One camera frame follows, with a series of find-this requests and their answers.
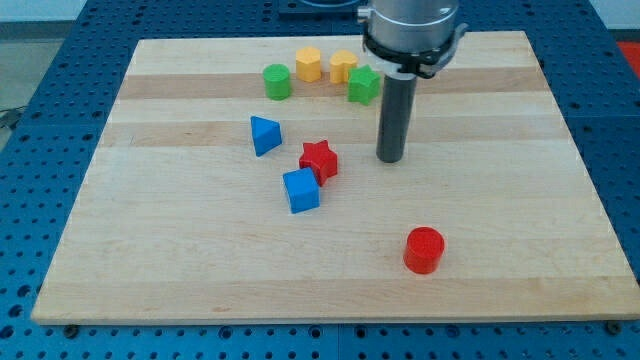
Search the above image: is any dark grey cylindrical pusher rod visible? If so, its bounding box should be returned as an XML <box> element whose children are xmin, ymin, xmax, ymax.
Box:
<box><xmin>376</xmin><ymin>75</ymin><xmax>417</xmax><ymax>163</ymax></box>

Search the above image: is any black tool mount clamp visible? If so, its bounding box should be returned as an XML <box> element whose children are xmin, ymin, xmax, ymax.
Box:
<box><xmin>362</xmin><ymin>23</ymin><xmax>468</xmax><ymax>79</ymax></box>

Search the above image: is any red star block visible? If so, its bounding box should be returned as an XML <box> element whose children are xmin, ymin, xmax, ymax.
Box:
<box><xmin>298</xmin><ymin>140</ymin><xmax>338</xmax><ymax>187</ymax></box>

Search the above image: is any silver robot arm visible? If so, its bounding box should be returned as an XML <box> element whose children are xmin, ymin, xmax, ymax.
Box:
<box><xmin>357</xmin><ymin>0</ymin><xmax>468</xmax><ymax>163</ymax></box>

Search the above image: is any green star block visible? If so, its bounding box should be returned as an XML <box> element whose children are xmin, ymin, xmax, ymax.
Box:
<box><xmin>347</xmin><ymin>65</ymin><xmax>381</xmax><ymax>105</ymax></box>

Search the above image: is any yellow heart block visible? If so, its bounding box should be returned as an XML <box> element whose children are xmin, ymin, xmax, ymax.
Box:
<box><xmin>329</xmin><ymin>49</ymin><xmax>359</xmax><ymax>84</ymax></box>

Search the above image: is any yellow hexagon block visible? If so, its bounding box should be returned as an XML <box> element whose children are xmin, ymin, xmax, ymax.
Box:
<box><xmin>295</xmin><ymin>46</ymin><xmax>322</xmax><ymax>82</ymax></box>

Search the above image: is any green cylinder block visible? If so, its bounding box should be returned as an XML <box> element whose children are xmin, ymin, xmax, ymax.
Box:
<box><xmin>262</xmin><ymin>64</ymin><xmax>292</xmax><ymax>101</ymax></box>

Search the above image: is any blue cube block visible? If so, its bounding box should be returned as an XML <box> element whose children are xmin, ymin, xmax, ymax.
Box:
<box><xmin>282</xmin><ymin>168</ymin><xmax>320</xmax><ymax>214</ymax></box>

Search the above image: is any blue triangle block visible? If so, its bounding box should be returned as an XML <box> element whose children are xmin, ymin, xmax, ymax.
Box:
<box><xmin>250</xmin><ymin>116</ymin><xmax>282</xmax><ymax>157</ymax></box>

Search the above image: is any red cylinder block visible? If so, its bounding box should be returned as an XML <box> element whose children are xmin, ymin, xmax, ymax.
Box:
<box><xmin>403</xmin><ymin>226</ymin><xmax>446</xmax><ymax>274</ymax></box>

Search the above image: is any light wooden board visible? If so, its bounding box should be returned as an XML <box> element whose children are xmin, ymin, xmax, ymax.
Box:
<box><xmin>31</xmin><ymin>31</ymin><xmax>639</xmax><ymax>325</ymax></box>

